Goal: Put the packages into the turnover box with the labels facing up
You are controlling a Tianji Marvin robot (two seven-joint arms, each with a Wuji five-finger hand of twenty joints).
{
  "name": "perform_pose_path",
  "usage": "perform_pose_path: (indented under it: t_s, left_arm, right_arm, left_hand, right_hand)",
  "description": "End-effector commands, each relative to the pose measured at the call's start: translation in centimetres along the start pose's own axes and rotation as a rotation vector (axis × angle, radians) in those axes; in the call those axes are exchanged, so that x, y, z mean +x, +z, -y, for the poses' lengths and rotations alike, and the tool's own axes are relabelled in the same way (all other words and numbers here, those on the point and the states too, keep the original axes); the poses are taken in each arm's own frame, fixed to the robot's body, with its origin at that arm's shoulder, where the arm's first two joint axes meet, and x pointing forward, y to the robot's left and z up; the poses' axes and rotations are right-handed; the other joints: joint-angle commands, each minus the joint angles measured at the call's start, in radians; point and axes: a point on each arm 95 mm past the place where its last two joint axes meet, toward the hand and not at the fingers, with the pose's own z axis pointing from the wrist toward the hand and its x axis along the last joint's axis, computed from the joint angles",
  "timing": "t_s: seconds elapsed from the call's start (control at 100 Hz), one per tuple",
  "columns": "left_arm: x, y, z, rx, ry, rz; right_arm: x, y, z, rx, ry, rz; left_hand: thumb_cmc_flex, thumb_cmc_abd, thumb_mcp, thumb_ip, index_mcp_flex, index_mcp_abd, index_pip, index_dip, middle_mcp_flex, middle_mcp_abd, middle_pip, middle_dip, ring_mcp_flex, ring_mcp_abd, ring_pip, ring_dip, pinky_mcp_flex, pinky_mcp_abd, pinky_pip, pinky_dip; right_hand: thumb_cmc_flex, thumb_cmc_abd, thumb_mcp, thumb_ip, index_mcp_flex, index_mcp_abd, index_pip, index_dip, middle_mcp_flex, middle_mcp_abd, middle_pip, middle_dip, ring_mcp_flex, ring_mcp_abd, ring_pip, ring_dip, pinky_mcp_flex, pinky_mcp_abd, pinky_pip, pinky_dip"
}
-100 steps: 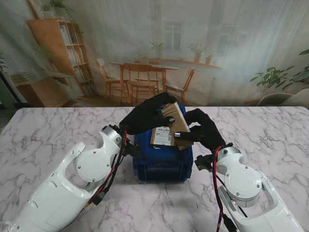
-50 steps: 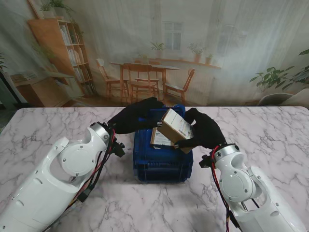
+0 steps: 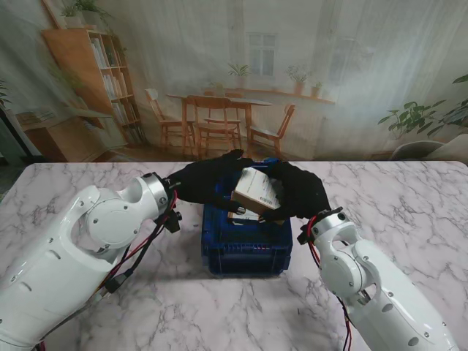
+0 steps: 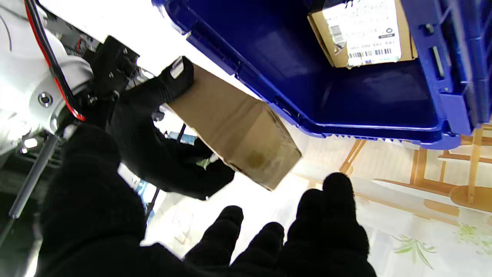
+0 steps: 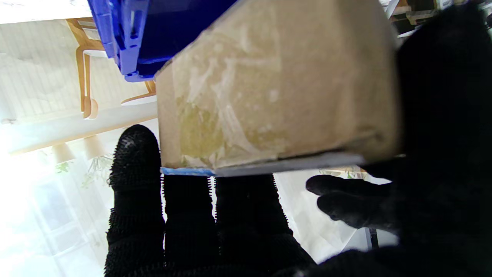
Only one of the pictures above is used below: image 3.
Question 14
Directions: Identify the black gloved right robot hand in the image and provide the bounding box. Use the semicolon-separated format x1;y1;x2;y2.
260;160;332;224

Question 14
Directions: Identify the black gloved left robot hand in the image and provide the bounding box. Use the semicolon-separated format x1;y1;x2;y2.
166;148;255;216

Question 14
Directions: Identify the cardboard package blue-logo label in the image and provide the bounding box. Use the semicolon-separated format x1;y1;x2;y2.
233;167;282;215

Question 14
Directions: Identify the blue plastic turnover box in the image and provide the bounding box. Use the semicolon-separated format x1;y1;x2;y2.
200;156;293;277

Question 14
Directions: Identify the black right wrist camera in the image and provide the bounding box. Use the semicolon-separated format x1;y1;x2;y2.
297;223;316;246

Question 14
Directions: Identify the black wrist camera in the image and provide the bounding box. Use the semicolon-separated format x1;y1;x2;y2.
165;208;183;234
297;223;316;246

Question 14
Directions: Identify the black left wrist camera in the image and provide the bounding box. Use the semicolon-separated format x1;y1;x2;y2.
165;208;183;234

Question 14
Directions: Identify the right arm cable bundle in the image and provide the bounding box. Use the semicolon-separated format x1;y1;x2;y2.
305;215;355;351

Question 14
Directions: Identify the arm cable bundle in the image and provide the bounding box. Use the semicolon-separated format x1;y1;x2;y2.
97;188;180;295
305;215;355;351

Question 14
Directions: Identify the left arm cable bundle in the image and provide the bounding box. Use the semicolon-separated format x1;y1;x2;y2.
97;188;180;295

